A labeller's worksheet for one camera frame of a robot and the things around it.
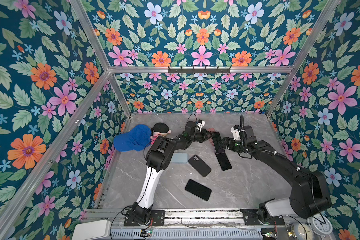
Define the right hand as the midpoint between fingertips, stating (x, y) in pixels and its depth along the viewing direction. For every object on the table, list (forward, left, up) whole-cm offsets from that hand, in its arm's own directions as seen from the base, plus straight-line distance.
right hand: (224, 143), depth 87 cm
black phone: (+12, +2, -12) cm, 17 cm away
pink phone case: (+6, +7, -5) cm, 11 cm away
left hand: (+9, +3, -1) cm, 10 cm away
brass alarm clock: (-42, -28, -9) cm, 51 cm away
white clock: (-39, -41, -11) cm, 58 cm away
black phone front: (-22, +15, -14) cm, 31 cm away
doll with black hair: (+16, +41, -6) cm, 45 cm away
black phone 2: (-5, -1, -13) cm, 14 cm away
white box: (-41, +65, -9) cm, 77 cm away
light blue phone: (-2, +27, -13) cm, 30 cm away
